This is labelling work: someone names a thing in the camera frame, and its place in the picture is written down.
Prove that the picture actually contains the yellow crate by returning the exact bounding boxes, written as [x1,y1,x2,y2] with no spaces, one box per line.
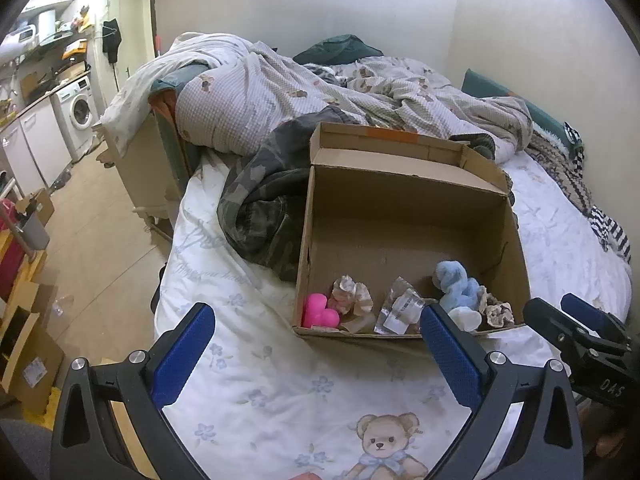
[0,230,48,311]

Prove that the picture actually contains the grey plastic bin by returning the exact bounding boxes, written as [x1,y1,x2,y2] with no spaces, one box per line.
[12,207,51,251]

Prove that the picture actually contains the black white striped cloth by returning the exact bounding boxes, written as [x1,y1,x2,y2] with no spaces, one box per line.
[589,205,632,263]

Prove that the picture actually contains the light blue plush toy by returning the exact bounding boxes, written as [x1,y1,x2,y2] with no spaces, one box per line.
[432,260,487,311]

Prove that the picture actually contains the dark green cloth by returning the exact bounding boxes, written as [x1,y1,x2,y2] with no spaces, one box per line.
[292,34,385,66]

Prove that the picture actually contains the teal pillow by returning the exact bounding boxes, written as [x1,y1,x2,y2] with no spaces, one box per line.
[461,69,583,146]

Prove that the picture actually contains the teal orange cushion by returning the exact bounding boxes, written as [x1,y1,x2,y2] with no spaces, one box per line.
[149,60,211,181]

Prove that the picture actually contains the small cardboard box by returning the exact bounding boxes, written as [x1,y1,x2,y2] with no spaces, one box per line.
[17,189,55,226]

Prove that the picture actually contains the camouflage clothing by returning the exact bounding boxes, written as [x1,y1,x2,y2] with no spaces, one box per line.
[217,106,497,283]

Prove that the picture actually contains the clear plastic packet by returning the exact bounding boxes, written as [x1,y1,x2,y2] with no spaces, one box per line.
[374,276,426,335]

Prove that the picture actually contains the white bear print bed sheet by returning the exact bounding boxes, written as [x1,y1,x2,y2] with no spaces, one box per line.
[155,145,631,480]

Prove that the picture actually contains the black white patterned blanket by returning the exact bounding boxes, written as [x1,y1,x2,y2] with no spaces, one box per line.
[520,122,613,221]

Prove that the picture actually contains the white kitchen cabinet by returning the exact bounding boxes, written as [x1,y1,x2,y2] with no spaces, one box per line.
[0,95,73,196]

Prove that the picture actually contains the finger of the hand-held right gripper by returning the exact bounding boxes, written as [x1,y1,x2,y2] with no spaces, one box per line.
[522,297,583,356]
[560,293,628,346]

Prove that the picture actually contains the red container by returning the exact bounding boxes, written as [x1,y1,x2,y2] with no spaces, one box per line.
[0,199,26,301]

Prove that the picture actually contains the flat labelled cardboard box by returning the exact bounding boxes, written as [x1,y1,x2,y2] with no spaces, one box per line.
[0,310,66,406]

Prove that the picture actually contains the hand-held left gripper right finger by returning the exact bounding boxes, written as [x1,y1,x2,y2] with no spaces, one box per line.
[420,302,586,480]

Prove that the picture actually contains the white rolled sock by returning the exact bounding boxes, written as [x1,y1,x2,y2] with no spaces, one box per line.
[447,306,482,332]

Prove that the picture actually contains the black hanging bag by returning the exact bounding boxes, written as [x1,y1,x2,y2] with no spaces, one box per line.
[102,19,122,63]

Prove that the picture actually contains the pink heart toy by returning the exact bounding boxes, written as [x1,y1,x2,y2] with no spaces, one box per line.
[301,292,342,329]

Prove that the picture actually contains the checked bear print duvet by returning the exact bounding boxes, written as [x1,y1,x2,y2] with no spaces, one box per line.
[100,32,533,161]

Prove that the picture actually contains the white washing machine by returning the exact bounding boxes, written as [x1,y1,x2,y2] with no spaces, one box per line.
[52,77,101,161]

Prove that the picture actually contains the white water heater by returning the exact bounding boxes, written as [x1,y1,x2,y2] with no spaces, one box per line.
[37,9,57,43]

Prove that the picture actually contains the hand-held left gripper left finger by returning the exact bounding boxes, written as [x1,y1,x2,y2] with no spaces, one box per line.
[50,301,217,480]

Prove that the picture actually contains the beige bedside cabinet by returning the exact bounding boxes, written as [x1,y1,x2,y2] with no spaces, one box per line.
[117,115,191,221]

